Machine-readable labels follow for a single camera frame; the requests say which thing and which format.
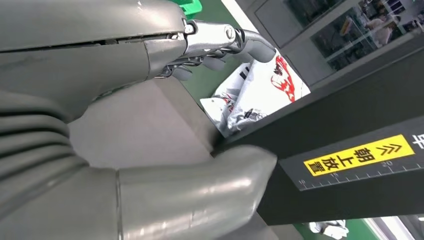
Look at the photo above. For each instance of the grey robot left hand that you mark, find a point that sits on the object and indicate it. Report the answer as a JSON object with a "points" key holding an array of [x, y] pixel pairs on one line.
{"points": [[82, 39]]}

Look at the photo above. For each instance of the small crumpled white parcel bag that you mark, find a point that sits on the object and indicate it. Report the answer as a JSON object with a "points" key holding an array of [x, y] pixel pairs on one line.
{"points": [[215, 109]]}

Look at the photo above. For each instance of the white parcel bag red print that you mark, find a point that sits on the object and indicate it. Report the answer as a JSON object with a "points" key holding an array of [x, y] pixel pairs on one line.
{"points": [[261, 86]]}

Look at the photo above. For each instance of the black inbound scanner machine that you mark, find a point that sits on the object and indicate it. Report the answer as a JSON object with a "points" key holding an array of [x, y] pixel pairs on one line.
{"points": [[331, 126]]}

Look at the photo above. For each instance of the white parcel bag black stripes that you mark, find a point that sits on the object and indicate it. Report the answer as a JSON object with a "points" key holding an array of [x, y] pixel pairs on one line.
{"points": [[328, 228]]}

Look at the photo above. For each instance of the green plastic crate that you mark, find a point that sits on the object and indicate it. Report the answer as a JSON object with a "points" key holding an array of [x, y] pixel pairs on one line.
{"points": [[190, 6]]}

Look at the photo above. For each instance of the person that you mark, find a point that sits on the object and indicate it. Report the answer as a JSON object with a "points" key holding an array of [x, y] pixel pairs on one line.
{"points": [[381, 31]]}

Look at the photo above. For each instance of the grey ruler label yellow sticker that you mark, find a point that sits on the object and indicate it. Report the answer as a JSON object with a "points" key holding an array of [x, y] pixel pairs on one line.
{"points": [[357, 157]]}

